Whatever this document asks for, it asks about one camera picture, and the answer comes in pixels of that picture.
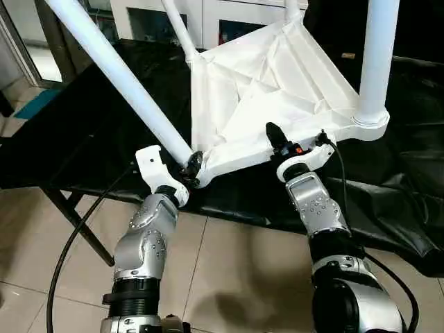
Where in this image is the white plastic table leg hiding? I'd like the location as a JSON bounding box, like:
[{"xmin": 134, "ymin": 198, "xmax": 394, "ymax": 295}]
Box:
[
  {"xmin": 350, "ymin": 0, "xmax": 400, "ymax": 130},
  {"xmin": 160, "ymin": 0, "xmax": 201, "ymax": 65},
  {"xmin": 42, "ymin": 0, "xmax": 193, "ymax": 169},
  {"xmin": 283, "ymin": 0, "xmax": 303, "ymax": 22}
]

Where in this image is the teal floor mat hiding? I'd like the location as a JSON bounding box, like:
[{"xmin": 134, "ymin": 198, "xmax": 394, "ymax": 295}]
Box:
[{"xmin": 15, "ymin": 89, "xmax": 62, "ymax": 119}]

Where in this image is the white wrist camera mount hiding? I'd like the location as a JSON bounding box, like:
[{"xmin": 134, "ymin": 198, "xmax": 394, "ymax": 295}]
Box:
[
  {"xmin": 134, "ymin": 144, "xmax": 191, "ymax": 210},
  {"xmin": 276, "ymin": 143, "xmax": 336, "ymax": 182}
]

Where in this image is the black metal table frame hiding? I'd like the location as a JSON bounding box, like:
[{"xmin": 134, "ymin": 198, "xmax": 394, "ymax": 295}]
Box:
[{"xmin": 44, "ymin": 189, "xmax": 116, "ymax": 268}]

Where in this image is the grey door frame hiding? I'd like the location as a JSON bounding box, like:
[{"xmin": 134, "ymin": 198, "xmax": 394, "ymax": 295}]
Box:
[{"xmin": 0, "ymin": 0, "xmax": 64, "ymax": 88}]

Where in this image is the black cabinet with gold label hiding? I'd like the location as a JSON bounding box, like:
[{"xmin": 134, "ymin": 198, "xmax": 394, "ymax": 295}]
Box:
[{"xmin": 305, "ymin": 0, "xmax": 444, "ymax": 60}]

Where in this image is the grey curtain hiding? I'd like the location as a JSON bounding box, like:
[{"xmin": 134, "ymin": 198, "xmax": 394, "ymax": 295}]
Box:
[{"xmin": 33, "ymin": 0, "xmax": 78, "ymax": 83}]

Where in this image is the black floor stand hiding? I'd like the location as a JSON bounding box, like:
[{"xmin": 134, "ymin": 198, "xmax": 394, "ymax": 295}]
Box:
[{"xmin": 0, "ymin": 90, "xmax": 15, "ymax": 118}]

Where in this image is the white display cabinet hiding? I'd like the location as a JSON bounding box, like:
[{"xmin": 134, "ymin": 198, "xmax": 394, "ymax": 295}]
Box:
[{"xmin": 110, "ymin": 0, "xmax": 310, "ymax": 50}]

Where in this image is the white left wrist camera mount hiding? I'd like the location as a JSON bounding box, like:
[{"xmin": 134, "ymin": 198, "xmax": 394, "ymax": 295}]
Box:
[{"xmin": 134, "ymin": 144, "xmax": 191, "ymax": 210}]

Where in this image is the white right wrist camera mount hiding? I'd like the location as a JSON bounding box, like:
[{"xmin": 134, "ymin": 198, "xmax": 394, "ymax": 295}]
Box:
[{"xmin": 276, "ymin": 143, "xmax": 336, "ymax": 182}]

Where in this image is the white plastic table top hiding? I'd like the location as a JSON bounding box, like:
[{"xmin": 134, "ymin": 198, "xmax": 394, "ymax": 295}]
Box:
[{"xmin": 185, "ymin": 17, "xmax": 391, "ymax": 191}]

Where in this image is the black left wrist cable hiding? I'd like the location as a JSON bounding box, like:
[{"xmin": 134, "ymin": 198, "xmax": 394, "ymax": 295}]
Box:
[{"xmin": 46, "ymin": 162, "xmax": 140, "ymax": 333}]

